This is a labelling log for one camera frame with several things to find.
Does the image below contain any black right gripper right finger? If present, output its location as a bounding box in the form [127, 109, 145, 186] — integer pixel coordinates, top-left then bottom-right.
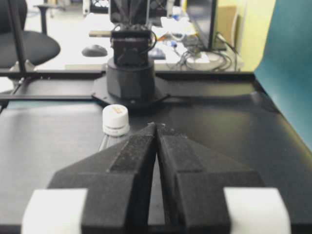
[156, 124, 291, 234]

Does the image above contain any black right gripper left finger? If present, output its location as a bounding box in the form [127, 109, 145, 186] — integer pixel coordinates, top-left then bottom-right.
[21, 123, 156, 234]

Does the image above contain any white bottle cap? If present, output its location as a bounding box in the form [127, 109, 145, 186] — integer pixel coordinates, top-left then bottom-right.
[102, 104, 130, 137]

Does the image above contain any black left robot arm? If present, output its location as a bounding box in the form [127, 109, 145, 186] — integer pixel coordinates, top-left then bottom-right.
[92, 0, 170, 109]

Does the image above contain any black computer mouse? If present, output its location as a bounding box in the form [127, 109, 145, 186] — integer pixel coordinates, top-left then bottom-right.
[81, 44, 108, 57]

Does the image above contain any teal backdrop board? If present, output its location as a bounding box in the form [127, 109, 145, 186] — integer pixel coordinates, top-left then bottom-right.
[254, 0, 312, 148]

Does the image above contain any black office chair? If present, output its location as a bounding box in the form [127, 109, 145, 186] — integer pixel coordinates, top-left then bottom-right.
[0, 0, 60, 69]

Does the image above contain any black computer monitor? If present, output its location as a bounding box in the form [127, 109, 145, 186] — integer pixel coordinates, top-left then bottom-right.
[180, 0, 227, 52]

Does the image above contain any brown cardboard box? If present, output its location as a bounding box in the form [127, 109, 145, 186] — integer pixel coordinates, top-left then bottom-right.
[217, 5, 238, 46]

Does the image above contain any black aluminium frame rail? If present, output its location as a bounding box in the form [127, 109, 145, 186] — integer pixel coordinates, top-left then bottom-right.
[0, 69, 106, 79]

